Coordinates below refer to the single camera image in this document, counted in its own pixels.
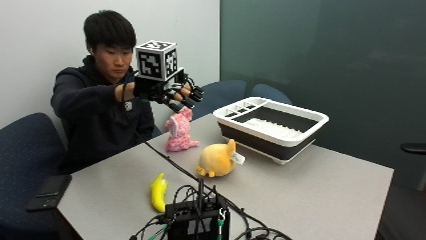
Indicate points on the pink plush toy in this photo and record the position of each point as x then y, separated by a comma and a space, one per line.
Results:
181, 131

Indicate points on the white marker cube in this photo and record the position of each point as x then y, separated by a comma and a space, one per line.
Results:
157, 60

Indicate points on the yellow plush toy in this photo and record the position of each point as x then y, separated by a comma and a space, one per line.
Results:
216, 160

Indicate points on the the person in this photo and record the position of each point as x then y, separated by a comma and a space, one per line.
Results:
101, 126

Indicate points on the white and black dish rack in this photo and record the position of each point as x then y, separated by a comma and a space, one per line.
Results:
271, 128

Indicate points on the yellow banana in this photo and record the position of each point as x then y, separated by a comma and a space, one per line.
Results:
159, 193

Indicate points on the black electronics box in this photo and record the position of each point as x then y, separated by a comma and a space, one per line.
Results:
198, 218

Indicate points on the black smartphone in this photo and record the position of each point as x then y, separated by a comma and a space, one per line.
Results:
49, 192

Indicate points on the black chair armrest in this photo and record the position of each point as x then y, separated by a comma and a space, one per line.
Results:
414, 148

